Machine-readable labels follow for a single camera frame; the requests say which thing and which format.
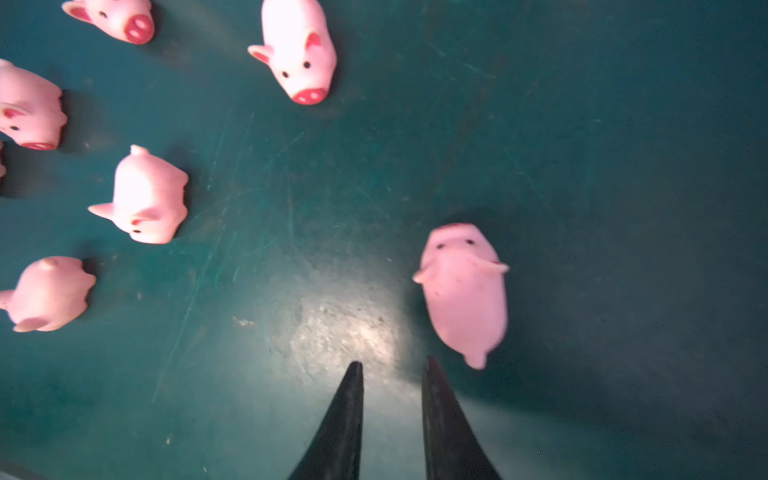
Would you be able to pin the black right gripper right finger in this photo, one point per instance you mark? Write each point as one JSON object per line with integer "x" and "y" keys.
{"x": 451, "y": 449}

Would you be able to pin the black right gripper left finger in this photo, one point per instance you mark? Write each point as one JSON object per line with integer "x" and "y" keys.
{"x": 335, "y": 451}

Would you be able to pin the pink toy pig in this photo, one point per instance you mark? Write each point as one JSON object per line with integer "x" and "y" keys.
{"x": 297, "y": 48}
{"x": 148, "y": 198}
{"x": 126, "y": 20}
{"x": 50, "y": 293}
{"x": 463, "y": 283}
{"x": 3, "y": 168}
{"x": 31, "y": 112}

